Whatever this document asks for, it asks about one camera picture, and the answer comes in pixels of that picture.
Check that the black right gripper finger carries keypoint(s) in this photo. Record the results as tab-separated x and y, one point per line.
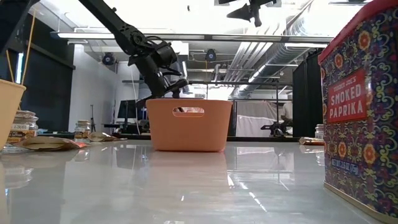
244	13
257	15

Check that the small glass spice jar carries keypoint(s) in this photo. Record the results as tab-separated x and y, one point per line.
82	132
319	132
25	127

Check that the smoked paprika tin red lid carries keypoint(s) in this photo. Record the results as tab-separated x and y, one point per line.
357	140

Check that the black background robot arm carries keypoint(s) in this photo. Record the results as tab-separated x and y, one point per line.
276	128

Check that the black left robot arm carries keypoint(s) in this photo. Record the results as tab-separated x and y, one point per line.
124	31

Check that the long ceiling light fixture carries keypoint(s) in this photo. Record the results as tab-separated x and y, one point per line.
217	37

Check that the white ceiling box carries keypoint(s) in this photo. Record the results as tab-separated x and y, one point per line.
183	46

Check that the background computer monitor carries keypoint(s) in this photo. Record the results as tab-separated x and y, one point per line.
127	109

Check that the orange plastic bin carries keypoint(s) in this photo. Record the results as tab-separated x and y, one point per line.
189	133

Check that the round black ceiling device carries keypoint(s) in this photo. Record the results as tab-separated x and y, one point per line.
211	55
108	59

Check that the thin black tripod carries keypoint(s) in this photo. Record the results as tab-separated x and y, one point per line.
92	121

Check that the white hanging sheet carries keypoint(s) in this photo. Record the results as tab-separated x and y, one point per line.
252	121

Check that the black curtain room divider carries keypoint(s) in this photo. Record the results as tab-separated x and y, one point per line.
306	99

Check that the person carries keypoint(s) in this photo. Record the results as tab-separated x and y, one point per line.
287	110

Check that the blue cloth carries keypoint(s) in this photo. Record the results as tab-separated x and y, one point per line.
43	131

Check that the yellow plastic bin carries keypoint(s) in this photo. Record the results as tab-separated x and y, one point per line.
9	112

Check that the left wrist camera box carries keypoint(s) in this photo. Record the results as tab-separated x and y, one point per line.
166	56

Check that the ribbed metal air duct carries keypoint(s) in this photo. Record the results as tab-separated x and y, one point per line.
280	56

